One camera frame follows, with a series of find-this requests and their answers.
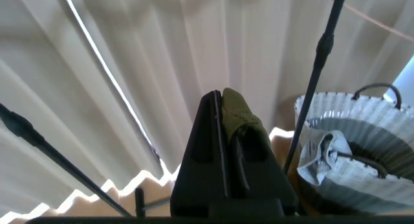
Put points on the pale grey garment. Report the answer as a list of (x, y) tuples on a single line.
[(315, 165)]

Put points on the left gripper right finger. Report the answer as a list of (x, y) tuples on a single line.
[(262, 182)]

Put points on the black clothes rack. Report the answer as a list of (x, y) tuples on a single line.
[(324, 46)]

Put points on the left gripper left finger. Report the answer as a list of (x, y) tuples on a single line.
[(200, 172)]

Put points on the white laundry basket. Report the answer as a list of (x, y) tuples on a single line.
[(355, 104)]

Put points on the pink clothes hanger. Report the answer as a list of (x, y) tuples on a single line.
[(372, 19)]

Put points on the green printed shirt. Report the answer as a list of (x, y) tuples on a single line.
[(236, 110)]

